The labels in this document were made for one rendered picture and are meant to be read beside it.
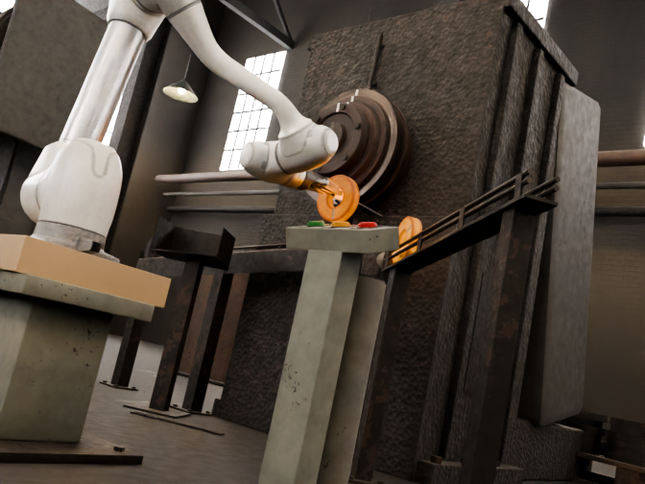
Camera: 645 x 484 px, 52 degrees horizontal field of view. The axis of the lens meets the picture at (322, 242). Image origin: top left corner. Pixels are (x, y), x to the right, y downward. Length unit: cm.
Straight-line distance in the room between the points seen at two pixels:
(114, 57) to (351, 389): 107
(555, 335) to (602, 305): 542
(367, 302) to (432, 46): 142
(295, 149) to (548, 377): 167
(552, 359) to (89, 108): 210
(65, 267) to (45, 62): 336
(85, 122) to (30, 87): 284
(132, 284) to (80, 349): 18
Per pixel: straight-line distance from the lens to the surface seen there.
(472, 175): 237
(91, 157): 160
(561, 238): 301
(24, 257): 144
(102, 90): 187
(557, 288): 300
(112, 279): 154
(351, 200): 210
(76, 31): 492
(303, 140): 178
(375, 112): 249
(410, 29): 284
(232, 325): 525
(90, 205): 157
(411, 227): 196
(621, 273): 845
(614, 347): 831
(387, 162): 239
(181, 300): 260
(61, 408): 157
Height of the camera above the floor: 30
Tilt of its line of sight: 10 degrees up
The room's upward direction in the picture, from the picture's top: 12 degrees clockwise
